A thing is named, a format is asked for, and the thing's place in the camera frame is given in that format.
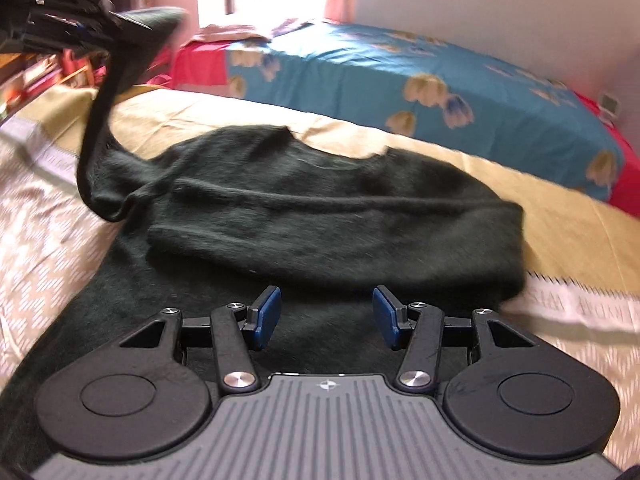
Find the blue floral quilt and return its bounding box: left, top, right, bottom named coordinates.
left=224, top=20, right=626, bottom=204

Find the patterned beige bed sheet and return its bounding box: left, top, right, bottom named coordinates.
left=1, top=87, right=639, bottom=468

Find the dark green knit sweater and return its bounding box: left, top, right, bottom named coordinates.
left=1, top=8, right=525, bottom=471

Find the small white digital clock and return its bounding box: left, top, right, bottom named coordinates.
left=597, top=92, right=620, bottom=122

